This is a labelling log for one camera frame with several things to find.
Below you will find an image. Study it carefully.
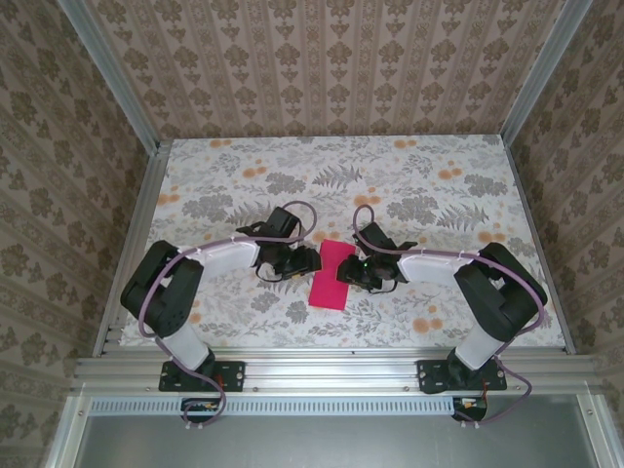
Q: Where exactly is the pink paper sheet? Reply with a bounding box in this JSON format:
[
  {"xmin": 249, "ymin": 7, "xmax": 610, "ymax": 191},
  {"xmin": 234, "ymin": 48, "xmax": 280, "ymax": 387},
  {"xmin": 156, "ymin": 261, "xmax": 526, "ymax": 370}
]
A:
[{"xmin": 307, "ymin": 238, "xmax": 357, "ymax": 312}]

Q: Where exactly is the floral patterned tablecloth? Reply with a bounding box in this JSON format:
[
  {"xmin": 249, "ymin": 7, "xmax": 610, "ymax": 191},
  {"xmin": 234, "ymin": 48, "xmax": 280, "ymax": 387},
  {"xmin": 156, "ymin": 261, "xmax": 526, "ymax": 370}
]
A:
[{"xmin": 119, "ymin": 137, "xmax": 571, "ymax": 348}]

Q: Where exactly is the black connector board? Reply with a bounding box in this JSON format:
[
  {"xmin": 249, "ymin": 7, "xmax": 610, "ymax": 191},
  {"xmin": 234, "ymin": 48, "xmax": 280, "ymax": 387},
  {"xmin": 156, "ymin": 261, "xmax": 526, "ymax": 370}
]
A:
[
  {"xmin": 180, "ymin": 397, "xmax": 221, "ymax": 424},
  {"xmin": 451, "ymin": 395, "xmax": 489, "ymax": 421}
]

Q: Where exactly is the grey metal panel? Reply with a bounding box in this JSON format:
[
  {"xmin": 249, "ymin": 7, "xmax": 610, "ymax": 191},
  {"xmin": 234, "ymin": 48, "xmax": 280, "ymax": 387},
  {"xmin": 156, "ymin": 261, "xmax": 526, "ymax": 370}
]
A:
[{"xmin": 46, "ymin": 395, "xmax": 624, "ymax": 468}]

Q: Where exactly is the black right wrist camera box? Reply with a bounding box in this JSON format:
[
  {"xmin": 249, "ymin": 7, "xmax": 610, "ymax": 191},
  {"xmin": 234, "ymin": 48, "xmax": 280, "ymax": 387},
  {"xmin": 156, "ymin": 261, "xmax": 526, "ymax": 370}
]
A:
[{"xmin": 358, "ymin": 221, "xmax": 396, "ymax": 254}]

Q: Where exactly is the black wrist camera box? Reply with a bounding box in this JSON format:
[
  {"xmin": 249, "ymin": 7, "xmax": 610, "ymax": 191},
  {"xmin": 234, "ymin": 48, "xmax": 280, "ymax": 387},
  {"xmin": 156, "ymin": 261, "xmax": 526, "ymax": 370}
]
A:
[
  {"xmin": 265, "ymin": 207, "xmax": 301, "ymax": 240},
  {"xmin": 358, "ymin": 221, "xmax": 396, "ymax": 254}
]

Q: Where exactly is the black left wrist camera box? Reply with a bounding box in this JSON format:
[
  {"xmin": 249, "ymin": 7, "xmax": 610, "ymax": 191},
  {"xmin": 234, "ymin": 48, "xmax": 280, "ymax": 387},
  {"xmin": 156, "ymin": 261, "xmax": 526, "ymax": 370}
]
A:
[{"xmin": 265, "ymin": 207, "xmax": 301, "ymax": 240}]

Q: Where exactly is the long aluminium frame rail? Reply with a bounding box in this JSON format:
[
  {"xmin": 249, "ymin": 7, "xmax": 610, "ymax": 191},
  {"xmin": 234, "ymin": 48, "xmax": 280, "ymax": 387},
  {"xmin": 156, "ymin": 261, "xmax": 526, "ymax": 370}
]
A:
[{"xmin": 70, "ymin": 353, "xmax": 605, "ymax": 394}]

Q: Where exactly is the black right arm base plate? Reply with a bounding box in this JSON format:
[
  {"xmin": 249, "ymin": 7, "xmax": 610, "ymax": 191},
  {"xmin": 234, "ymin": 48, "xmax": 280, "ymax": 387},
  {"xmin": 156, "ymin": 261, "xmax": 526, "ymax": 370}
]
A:
[{"xmin": 417, "ymin": 358, "xmax": 508, "ymax": 395}]

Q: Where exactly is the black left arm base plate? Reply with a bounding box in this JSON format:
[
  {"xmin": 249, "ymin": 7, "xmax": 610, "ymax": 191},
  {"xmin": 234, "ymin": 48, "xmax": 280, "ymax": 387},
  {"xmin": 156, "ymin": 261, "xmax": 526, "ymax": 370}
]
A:
[{"xmin": 160, "ymin": 359, "xmax": 248, "ymax": 393}]

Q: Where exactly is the white slotted cable duct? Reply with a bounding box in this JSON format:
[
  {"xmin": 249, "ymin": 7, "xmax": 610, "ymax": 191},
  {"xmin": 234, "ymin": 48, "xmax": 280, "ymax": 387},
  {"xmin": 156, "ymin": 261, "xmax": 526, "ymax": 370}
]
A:
[{"xmin": 90, "ymin": 395, "xmax": 488, "ymax": 414}]

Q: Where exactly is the aluminium table side rail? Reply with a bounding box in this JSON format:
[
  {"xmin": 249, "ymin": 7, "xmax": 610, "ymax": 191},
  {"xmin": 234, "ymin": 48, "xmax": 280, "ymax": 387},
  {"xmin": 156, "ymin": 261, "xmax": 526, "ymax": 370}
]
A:
[
  {"xmin": 92, "ymin": 139, "xmax": 172, "ymax": 360},
  {"xmin": 504, "ymin": 138, "xmax": 579, "ymax": 355}
]

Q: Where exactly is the aluminium frame post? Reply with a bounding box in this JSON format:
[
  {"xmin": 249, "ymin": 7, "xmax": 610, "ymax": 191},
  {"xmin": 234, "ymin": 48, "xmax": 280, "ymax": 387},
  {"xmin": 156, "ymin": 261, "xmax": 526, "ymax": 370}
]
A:
[
  {"xmin": 501, "ymin": 0, "xmax": 586, "ymax": 147},
  {"xmin": 57, "ymin": 0, "xmax": 165, "ymax": 155}
]

